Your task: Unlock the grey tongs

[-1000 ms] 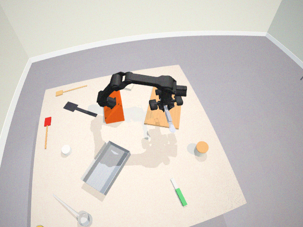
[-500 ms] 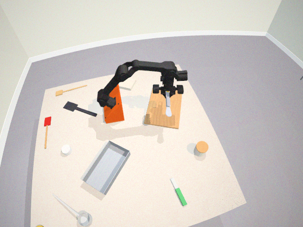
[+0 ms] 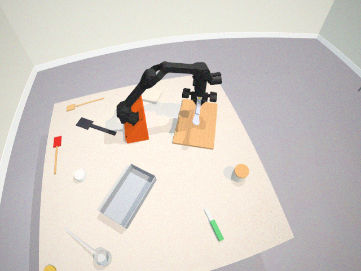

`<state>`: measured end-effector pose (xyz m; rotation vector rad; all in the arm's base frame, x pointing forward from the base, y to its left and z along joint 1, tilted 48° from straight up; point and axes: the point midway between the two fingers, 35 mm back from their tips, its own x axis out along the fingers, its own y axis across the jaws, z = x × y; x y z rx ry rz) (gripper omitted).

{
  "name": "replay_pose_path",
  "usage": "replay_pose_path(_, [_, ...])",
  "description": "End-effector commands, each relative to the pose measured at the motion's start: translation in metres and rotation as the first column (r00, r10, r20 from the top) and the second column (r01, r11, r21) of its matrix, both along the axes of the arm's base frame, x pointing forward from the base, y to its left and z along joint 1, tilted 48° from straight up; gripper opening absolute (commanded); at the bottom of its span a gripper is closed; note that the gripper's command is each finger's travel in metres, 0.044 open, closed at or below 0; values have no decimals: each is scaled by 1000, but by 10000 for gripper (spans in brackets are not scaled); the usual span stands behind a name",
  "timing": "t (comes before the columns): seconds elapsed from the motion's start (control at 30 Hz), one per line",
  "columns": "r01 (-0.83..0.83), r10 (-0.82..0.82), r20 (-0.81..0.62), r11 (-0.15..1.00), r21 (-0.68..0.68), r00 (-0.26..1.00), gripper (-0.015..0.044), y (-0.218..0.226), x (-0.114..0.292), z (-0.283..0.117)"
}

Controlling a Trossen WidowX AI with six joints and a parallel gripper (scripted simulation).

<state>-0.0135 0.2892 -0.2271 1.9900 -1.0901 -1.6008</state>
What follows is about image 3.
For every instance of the white jar with orange lid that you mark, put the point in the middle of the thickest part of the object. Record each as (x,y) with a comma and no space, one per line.
(240,173)

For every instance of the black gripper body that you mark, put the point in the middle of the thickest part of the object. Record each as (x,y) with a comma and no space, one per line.
(199,92)

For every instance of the red spatula with wooden handle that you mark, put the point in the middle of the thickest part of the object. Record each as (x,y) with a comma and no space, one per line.
(57,143)

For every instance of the tan wooden spatula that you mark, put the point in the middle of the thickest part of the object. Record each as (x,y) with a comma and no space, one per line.
(72,106)

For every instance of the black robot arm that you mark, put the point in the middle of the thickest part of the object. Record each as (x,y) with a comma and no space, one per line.
(199,70)

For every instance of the dark grey spatula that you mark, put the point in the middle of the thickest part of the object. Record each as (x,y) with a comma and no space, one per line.
(86,124)

